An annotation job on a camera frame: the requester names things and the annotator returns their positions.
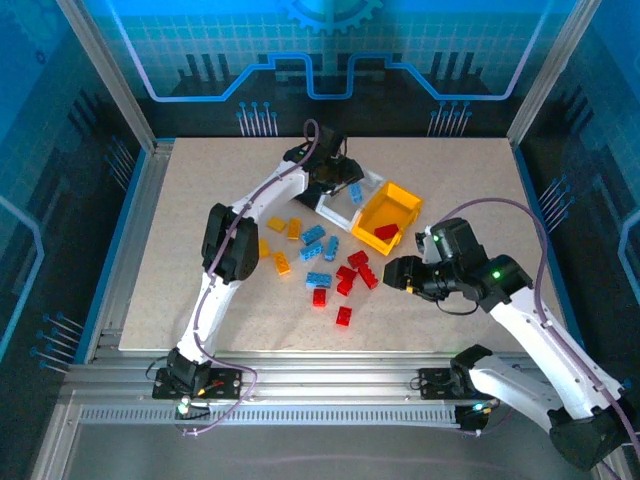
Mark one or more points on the blue lego brick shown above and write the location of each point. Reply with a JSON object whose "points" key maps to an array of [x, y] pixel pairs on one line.
{"points": [[355, 192], [310, 251], [331, 248], [313, 234], [318, 279]]}

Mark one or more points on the yellow lego brick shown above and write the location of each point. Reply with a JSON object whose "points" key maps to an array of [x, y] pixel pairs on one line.
{"points": [[263, 247], [281, 262], [276, 223], [294, 228]]}

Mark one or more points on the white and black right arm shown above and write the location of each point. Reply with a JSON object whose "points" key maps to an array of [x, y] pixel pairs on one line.
{"points": [[525, 330]]}

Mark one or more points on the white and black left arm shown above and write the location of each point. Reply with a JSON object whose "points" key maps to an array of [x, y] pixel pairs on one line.
{"points": [[210, 310]]}

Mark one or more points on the white plastic container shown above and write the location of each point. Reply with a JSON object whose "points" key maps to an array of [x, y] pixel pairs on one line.
{"points": [[336, 212]]}

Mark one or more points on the yellow plastic container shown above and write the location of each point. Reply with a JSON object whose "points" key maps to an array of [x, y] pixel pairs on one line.
{"points": [[365, 235]]}

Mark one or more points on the blue side trim strip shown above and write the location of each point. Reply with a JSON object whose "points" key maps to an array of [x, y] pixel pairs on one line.
{"points": [[547, 245], [116, 240]]}

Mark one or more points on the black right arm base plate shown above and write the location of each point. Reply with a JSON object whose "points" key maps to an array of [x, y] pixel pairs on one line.
{"points": [[432, 382]]}

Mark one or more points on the aluminium front frame rail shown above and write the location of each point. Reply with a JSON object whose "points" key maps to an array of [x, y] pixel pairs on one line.
{"points": [[325, 375]]}

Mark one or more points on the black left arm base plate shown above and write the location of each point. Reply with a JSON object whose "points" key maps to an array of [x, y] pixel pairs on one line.
{"points": [[235, 384]]}

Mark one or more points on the aluminium side frame rail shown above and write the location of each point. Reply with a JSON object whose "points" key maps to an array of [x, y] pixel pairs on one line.
{"points": [[132, 240]]}

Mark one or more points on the aluminium upright frame post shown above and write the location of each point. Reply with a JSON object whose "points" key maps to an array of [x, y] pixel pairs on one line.
{"points": [[550, 75], [107, 75]]}

